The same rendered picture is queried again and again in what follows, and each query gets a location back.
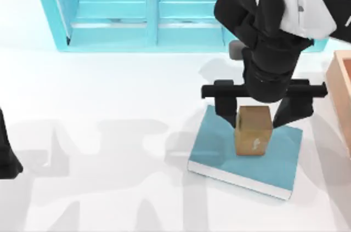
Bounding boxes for pale grey rounded box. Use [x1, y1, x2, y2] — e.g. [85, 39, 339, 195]
[229, 40, 244, 61]

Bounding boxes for brown cardboard box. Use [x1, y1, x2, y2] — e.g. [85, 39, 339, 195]
[235, 105, 274, 157]

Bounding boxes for salmon-coloured shallow box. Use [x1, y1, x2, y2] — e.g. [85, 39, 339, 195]
[325, 50, 351, 159]

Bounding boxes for teal book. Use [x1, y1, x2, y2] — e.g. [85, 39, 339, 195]
[187, 104, 304, 201]

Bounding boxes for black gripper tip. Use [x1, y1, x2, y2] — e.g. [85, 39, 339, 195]
[0, 107, 24, 180]

